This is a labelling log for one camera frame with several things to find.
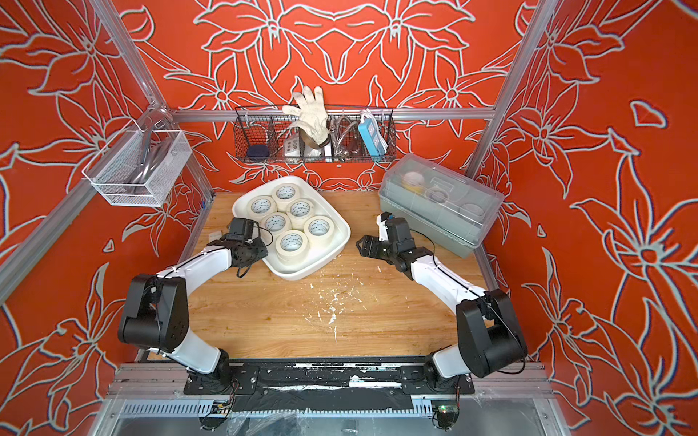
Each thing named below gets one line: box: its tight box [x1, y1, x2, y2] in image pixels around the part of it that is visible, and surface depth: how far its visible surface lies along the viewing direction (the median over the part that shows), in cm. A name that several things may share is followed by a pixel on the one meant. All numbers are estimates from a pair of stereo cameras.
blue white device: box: [358, 117, 389, 158], surface depth 89 cm
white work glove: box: [281, 85, 331, 149], surface depth 91 cm
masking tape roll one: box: [247, 194, 279, 219], surface depth 112 cm
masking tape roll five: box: [275, 229, 310, 267], surface depth 97 cm
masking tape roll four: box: [286, 197, 316, 220], surface depth 109 cm
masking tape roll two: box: [271, 182, 302, 204], surface depth 116 cm
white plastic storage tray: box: [232, 175, 352, 282], surface depth 105 cm
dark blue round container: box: [247, 143, 270, 162], surface depth 102 cm
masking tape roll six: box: [303, 215, 336, 248], surface depth 102 cm
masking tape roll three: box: [259, 211, 292, 238], surface depth 106 cm
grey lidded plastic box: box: [378, 152, 506, 258], surface depth 96 cm
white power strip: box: [283, 134, 301, 164], surface depth 95 cm
